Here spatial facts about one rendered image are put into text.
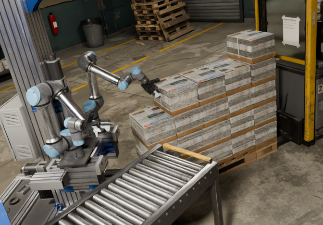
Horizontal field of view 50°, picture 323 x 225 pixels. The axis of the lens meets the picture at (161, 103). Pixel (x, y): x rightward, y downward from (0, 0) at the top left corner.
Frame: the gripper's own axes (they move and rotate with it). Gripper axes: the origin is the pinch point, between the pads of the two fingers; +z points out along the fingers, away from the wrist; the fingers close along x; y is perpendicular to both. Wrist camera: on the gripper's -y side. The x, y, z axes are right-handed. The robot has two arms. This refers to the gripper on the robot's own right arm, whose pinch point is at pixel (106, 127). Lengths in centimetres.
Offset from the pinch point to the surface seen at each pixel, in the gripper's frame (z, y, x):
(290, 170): 66, 100, -176
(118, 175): -9.0, 42.1, -14.1
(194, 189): 45, 44, -25
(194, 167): 35, 39, -42
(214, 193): 46, 61, -49
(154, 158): 3, 39, -40
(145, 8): -417, -47, -617
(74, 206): -15, 47, 22
